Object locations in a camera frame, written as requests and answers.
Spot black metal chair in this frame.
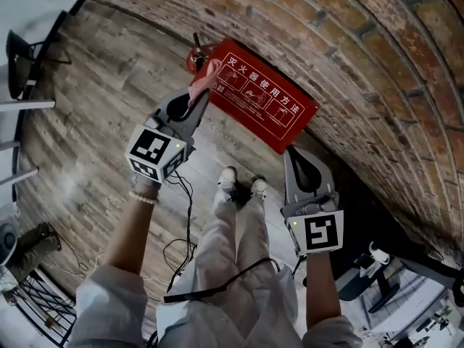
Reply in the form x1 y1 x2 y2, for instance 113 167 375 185
6 11 70 99

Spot olive green bag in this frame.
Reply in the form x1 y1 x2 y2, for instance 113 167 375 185
14 222 61 282

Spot white desk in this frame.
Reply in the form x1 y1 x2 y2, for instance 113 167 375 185
0 98 55 188

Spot red fire extinguisher box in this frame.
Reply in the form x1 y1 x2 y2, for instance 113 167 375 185
195 37 320 155

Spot thick black cable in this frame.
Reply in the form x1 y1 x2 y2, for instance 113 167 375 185
163 257 282 304

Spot person's light shirt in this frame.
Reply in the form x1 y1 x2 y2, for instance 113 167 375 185
68 262 363 348

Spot white floor cable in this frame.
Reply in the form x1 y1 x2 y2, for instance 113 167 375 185
46 250 164 284

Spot small white camera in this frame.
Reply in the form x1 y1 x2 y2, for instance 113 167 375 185
368 241 391 266

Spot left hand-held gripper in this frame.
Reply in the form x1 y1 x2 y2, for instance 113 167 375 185
125 87 210 183

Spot person's right white shoe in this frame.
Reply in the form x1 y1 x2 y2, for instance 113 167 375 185
250 178 268 199

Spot pink cloth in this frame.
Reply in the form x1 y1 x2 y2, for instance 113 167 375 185
188 59 223 108

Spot thin black cable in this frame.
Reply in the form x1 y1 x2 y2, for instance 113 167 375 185
162 170 199 293

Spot white bead bracelet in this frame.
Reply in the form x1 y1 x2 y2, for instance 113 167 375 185
128 190 160 205

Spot person's left hand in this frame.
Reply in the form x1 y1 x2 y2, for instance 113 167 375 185
129 170 160 195

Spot person's white shoe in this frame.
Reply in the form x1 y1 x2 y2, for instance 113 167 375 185
218 165 237 191
250 178 268 199

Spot white checked box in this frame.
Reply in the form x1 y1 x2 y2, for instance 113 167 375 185
362 259 450 333

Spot round white fan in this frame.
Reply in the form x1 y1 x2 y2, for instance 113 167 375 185
0 204 21 268

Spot person's light trousers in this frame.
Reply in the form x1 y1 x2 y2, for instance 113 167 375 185
195 188 269 304

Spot person's left white shoe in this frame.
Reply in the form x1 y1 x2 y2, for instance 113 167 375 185
218 165 237 191

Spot person's left forearm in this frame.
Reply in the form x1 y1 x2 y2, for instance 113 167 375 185
104 192 160 278

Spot person's right forearm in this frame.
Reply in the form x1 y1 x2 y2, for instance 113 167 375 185
306 252 341 331

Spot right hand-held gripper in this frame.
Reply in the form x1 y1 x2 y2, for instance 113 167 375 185
281 146 344 257

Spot black metal rack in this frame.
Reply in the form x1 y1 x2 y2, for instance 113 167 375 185
0 266 79 344

